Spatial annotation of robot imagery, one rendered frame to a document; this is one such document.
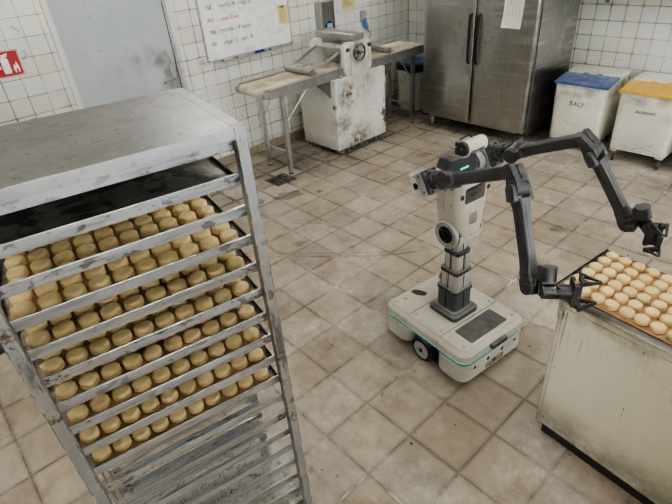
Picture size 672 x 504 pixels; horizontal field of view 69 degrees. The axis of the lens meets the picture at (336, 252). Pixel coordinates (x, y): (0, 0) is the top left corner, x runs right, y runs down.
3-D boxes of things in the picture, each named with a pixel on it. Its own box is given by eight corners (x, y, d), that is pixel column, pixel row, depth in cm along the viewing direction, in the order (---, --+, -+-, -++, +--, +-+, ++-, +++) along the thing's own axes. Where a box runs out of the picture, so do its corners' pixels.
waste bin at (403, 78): (441, 104, 706) (443, 56, 670) (417, 114, 677) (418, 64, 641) (412, 98, 740) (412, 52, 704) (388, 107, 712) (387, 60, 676)
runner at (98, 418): (275, 332, 157) (274, 325, 155) (279, 337, 155) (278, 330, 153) (60, 433, 130) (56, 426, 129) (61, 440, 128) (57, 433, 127)
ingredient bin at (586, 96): (542, 147, 550) (554, 76, 508) (567, 130, 586) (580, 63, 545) (592, 157, 517) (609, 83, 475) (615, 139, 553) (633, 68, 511)
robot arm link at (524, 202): (521, 184, 195) (502, 185, 190) (534, 181, 190) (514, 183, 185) (535, 291, 196) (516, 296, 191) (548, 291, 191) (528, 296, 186)
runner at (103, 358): (267, 287, 147) (266, 279, 146) (271, 292, 145) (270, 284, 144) (32, 386, 120) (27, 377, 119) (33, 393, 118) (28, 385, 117)
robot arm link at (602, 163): (591, 143, 218) (579, 155, 214) (604, 139, 213) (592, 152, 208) (629, 222, 229) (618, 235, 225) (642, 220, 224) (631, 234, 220)
